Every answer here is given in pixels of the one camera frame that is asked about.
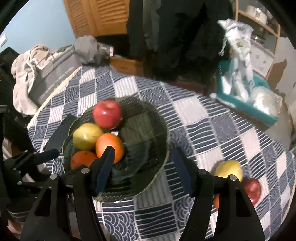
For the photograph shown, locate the black hooded coat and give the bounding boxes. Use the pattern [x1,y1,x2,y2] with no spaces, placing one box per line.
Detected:
[126,0,234,81]

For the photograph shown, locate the yellow pear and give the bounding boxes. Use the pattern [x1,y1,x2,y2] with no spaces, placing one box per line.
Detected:
[72,123,104,151]
[214,160,243,182]

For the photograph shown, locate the wooden louvered wardrobe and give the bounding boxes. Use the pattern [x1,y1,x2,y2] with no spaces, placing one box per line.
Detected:
[63,0,131,39]

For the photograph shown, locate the teal plastic crate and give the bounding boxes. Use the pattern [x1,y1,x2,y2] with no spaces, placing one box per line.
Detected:
[216,61,279,127]

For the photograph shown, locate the grey jacket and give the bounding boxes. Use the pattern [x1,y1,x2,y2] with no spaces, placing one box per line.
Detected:
[144,0,160,51]

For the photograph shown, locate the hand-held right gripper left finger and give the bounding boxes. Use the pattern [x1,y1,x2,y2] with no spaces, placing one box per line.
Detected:
[20,146,115,241]

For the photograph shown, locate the red apple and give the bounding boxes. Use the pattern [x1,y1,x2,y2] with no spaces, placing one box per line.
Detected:
[93,100,123,130]
[242,178,262,205]

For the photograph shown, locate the blue white patterned tablecloth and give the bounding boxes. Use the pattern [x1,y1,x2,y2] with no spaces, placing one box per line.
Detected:
[27,66,296,241]

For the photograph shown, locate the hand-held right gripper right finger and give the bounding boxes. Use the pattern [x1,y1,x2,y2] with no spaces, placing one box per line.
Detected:
[171,148,266,241]

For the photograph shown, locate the grey fabric storage bag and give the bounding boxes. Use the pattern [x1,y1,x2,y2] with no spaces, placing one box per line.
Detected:
[29,45,82,107]

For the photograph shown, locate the white patterned crate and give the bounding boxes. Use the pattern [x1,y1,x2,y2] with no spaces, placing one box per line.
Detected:
[250,40,275,76]

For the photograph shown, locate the wooden shelf rack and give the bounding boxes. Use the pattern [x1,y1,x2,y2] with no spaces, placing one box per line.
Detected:
[233,0,281,79]

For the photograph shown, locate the steel steamer pot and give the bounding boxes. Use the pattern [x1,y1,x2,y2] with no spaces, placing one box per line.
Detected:
[251,32,269,44]

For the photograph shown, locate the dark green glass bowl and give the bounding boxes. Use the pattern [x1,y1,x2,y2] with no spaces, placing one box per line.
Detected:
[62,96,170,204]

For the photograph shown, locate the white printed rice bag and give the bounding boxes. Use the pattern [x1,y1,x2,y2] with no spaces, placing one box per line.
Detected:
[217,19,255,102]

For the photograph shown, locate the clear plastic bags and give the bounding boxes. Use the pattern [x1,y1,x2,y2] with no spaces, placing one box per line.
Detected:
[250,86,284,116]

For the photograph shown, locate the large orange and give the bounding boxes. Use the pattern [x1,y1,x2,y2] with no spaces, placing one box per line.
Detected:
[95,133,125,164]
[70,151,99,170]

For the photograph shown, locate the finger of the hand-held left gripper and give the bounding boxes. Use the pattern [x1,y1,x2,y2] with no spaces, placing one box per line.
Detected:
[11,149,60,178]

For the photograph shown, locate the beige cloth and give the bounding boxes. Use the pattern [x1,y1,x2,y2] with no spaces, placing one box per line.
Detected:
[11,44,57,115]

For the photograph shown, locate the wooden drawer box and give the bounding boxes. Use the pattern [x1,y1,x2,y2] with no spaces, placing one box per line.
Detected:
[109,56,146,77]

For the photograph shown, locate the white cooking pot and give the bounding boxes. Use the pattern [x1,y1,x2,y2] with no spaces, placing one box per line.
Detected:
[245,3,271,25]

